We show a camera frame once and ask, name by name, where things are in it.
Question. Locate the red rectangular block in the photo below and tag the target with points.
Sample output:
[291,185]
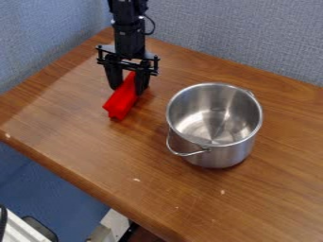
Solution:
[121,100]

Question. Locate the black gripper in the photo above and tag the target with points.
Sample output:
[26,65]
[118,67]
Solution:
[114,64]

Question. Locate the white table leg base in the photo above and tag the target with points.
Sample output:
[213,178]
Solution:
[110,229]

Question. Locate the white furniture piece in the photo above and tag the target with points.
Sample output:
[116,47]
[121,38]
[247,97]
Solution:
[14,230]

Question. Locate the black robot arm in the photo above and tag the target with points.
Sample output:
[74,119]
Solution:
[127,54]

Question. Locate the stainless steel pot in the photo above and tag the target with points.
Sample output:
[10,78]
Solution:
[213,120]

